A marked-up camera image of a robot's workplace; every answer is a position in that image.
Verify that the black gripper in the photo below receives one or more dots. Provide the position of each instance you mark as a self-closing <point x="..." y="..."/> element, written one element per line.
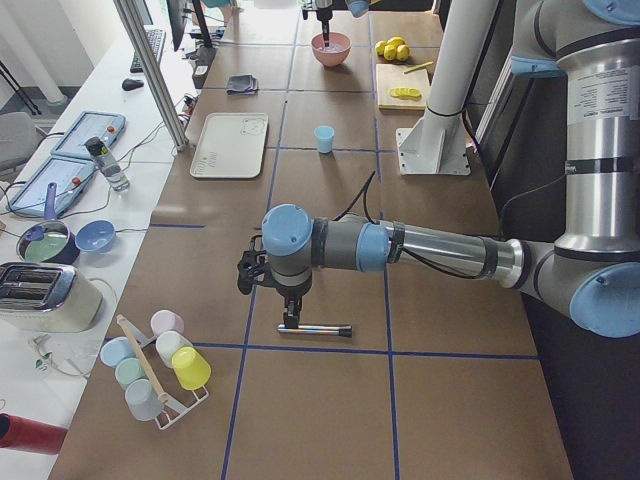
<point x="323" y="10"/>
<point x="291" y="291"/>

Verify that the clear ice cubes pile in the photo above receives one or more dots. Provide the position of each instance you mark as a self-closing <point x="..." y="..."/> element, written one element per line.
<point x="333" y="48"/>

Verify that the light blue plastic cup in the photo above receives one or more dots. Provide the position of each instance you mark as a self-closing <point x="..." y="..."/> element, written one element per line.
<point x="324" y="136"/>

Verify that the yellow cup on rack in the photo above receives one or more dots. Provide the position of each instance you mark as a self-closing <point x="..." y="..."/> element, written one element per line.
<point x="191" y="368"/>

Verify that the pink cup on rack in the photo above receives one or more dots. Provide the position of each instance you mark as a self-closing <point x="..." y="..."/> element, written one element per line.
<point x="166" y="320"/>

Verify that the white cup on rack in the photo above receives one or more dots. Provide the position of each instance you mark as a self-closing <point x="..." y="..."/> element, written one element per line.
<point x="168" y="343"/>

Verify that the green cup on rack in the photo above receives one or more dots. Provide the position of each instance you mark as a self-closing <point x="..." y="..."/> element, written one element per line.
<point x="127" y="371"/>

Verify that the grey cup on rack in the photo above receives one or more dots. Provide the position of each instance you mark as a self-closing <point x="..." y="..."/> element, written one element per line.
<point x="142" y="401"/>

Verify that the blue cup on rack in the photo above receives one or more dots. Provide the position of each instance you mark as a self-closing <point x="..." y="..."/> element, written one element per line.
<point x="116" y="350"/>

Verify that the pink bowl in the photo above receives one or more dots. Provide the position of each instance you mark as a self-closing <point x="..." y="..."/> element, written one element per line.
<point x="327" y="59"/>

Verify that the wooden cutting board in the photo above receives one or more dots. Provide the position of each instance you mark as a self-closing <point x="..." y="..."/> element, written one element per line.
<point x="389" y="77"/>

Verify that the lemon slices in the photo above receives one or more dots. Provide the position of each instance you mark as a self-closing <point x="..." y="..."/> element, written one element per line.
<point x="405" y="93"/>

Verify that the folded grey cloth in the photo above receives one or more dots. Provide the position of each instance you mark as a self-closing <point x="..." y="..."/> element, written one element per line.
<point x="245" y="84"/>

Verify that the cream bear serving tray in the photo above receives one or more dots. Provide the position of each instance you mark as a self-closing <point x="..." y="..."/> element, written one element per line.
<point x="230" y="146"/>

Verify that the black computer mouse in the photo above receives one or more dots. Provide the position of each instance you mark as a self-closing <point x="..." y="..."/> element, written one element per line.
<point x="130" y="84"/>

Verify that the blue bowl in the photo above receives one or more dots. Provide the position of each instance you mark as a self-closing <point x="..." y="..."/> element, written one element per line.
<point x="96" y="237"/>

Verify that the blue teach pendant far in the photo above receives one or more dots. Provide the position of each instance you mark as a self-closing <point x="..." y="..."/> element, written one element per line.
<point x="104" y="125"/>

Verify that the clear water bottle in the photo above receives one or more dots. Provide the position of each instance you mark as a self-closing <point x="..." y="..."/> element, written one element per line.
<point x="107" y="164"/>

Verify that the blue pot with lid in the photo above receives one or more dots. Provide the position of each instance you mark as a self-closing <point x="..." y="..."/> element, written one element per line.
<point x="51" y="240"/>

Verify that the steel toaster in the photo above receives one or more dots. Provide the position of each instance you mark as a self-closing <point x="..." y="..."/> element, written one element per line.
<point x="53" y="298"/>

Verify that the red bottle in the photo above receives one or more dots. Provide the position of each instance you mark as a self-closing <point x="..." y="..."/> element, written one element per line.
<point x="32" y="436"/>

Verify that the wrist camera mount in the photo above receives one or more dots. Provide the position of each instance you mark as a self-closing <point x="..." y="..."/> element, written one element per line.
<point x="253" y="268"/>

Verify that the steel muddler black handle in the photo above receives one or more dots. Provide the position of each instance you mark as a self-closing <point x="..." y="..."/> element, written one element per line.
<point x="340" y="331"/>

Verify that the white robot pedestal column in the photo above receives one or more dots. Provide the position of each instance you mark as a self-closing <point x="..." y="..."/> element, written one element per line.
<point x="465" y="32"/>

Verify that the white wire cup rack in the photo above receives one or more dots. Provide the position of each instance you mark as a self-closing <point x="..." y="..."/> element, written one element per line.
<point x="173" y="408"/>

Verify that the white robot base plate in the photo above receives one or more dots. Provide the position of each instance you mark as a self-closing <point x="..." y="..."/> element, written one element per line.
<point x="435" y="145"/>

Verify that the aluminium frame post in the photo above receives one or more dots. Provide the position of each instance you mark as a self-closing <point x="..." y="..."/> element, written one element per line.
<point x="134" y="28"/>

